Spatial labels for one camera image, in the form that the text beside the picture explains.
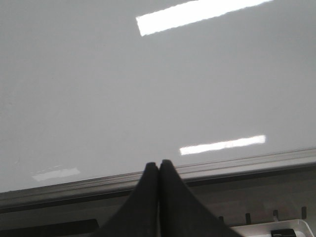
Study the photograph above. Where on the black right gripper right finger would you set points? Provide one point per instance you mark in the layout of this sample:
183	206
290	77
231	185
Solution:
181	213

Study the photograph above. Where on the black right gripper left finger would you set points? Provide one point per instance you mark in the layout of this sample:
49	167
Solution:
138	215

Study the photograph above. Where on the white whiteboard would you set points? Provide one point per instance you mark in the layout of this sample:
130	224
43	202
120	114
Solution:
83	94

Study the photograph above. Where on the white plastic marker tray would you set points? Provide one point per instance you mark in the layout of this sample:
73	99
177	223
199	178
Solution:
300	228

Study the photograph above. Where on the grey whiteboard frame rail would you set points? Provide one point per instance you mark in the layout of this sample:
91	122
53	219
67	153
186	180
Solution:
81	190

